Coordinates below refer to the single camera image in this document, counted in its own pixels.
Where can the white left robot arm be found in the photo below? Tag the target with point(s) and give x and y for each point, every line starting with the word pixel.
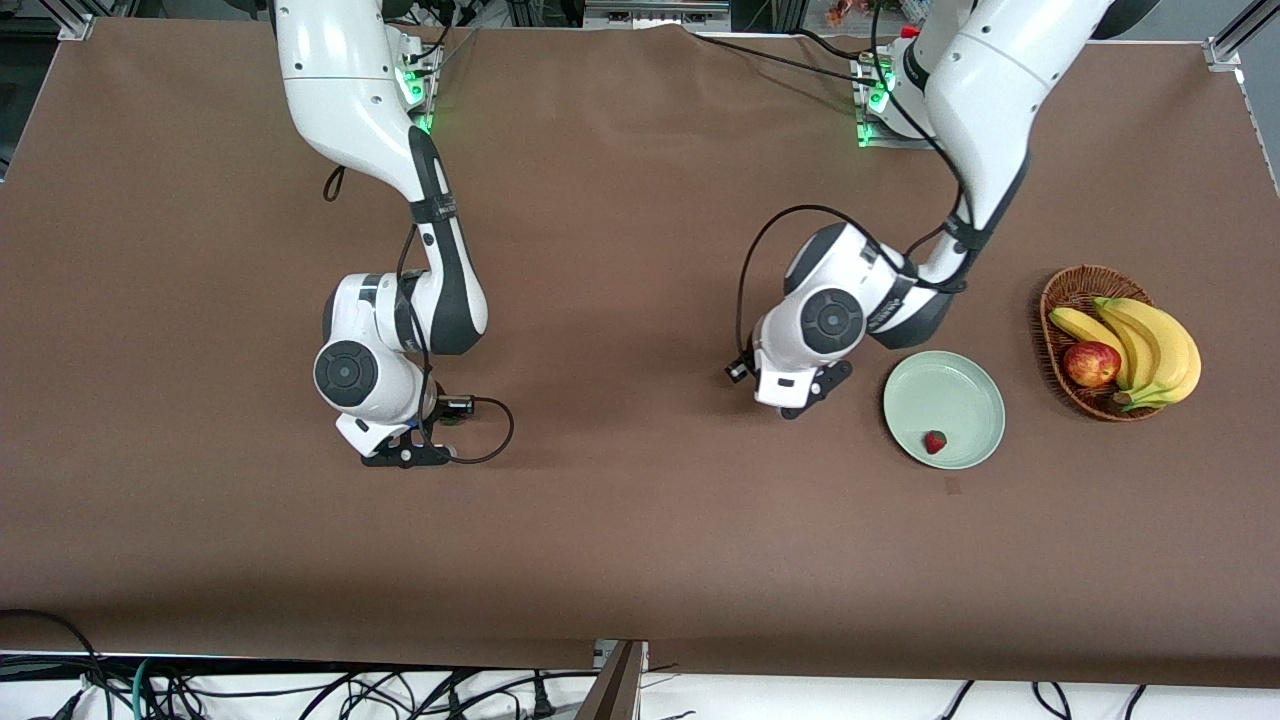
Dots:
pixel 1000 90

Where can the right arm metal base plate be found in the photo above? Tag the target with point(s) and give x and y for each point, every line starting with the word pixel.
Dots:
pixel 420 90

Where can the brown wicker basket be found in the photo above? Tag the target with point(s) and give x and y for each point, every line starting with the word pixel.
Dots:
pixel 1075 290

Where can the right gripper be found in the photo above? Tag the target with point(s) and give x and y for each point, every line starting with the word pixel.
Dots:
pixel 440 413

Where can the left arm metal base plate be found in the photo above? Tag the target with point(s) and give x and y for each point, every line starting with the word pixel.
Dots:
pixel 870 135

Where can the small metal bracket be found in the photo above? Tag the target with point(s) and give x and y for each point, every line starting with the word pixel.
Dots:
pixel 600 652

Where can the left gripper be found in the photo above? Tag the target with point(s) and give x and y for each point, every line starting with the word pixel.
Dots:
pixel 749 359

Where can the pale green round plate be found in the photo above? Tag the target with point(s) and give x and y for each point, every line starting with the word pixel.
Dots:
pixel 960 400

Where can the red apple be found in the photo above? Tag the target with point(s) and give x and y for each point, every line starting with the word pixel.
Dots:
pixel 1090 365

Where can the brown wooden post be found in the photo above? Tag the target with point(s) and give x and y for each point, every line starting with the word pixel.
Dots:
pixel 615 690

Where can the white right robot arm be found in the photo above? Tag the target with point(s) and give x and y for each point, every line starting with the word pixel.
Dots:
pixel 330 80

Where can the aluminium frame profile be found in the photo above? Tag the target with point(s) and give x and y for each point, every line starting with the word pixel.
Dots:
pixel 1225 50
pixel 75 25

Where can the brown table cover sheet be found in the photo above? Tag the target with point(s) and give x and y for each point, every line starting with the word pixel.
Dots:
pixel 650 550

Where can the yellow banana bunch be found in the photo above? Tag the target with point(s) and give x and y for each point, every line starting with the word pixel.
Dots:
pixel 1160 350

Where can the grey metal rail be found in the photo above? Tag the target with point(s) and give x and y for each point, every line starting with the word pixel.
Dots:
pixel 650 15

